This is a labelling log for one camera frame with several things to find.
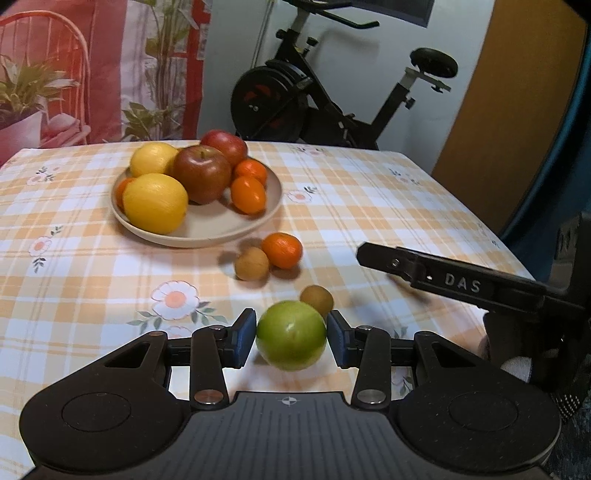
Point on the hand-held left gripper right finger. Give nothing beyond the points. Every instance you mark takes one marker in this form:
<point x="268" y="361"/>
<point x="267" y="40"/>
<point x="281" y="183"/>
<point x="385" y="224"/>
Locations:
<point x="334" y="339"/>

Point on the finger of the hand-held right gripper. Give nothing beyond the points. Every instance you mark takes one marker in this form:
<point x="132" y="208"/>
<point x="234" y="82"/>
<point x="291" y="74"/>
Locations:
<point x="438" y="277"/>

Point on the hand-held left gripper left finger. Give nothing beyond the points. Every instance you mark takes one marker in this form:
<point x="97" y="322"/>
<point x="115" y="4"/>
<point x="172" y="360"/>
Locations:
<point x="244" y="337"/>

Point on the green apple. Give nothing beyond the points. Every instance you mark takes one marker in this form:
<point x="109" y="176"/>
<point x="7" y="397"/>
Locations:
<point x="291" y="334"/>

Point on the beige plate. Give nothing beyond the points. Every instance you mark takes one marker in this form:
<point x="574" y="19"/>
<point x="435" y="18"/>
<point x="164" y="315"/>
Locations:
<point x="207" y="226"/>

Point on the orange mandarin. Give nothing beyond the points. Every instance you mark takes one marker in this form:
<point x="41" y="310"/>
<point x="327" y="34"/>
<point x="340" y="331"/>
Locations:
<point x="248" y="196"/>
<point x="251" y="170"/>
<point x="122" y="191"/>
<point x="282" y="250"/>

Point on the yellow lemon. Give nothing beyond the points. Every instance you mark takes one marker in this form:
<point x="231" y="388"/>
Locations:
<point x="154" y="203"/>
<point x="152" y="159"/>

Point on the dark red apple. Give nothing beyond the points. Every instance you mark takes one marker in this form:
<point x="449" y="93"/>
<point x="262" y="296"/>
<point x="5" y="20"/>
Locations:
<point x="202" y="175"/>

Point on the bright red apple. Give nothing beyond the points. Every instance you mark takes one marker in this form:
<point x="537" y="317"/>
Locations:
<point x="226" y="144"/>

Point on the person's right hand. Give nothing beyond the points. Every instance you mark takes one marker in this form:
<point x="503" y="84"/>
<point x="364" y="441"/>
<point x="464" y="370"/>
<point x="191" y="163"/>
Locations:
<point x="516" y="367"/>

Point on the small brown kiwi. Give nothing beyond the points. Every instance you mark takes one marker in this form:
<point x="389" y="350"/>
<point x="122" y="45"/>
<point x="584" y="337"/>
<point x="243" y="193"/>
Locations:
<point x="317" y="297"/>
<point x="251" y="264"/>

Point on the orange checkered tablecloth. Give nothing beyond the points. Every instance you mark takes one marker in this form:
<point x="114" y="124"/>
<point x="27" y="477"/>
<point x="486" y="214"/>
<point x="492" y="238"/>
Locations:
<point x="369" y="207"/>

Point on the dark blue curtain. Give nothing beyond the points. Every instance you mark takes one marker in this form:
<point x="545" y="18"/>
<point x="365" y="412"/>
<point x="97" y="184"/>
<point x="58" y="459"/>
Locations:
<point x="572" y="161"/>

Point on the brown wooden door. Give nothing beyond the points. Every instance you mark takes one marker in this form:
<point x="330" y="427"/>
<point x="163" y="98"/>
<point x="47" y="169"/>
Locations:
<point x="508" y="115"/>

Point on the black exercise bike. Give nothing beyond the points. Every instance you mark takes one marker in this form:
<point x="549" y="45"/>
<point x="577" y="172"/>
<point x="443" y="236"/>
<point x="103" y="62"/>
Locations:
<point x="268" y="101"/>

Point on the dark window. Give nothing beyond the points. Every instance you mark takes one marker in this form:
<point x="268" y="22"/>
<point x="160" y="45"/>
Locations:
<point x="392" y="11"/>

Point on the printed pink backdrop cloth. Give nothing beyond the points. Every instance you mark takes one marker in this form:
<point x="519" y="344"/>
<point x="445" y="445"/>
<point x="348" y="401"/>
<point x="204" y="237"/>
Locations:
<point x="106" y="69"/>

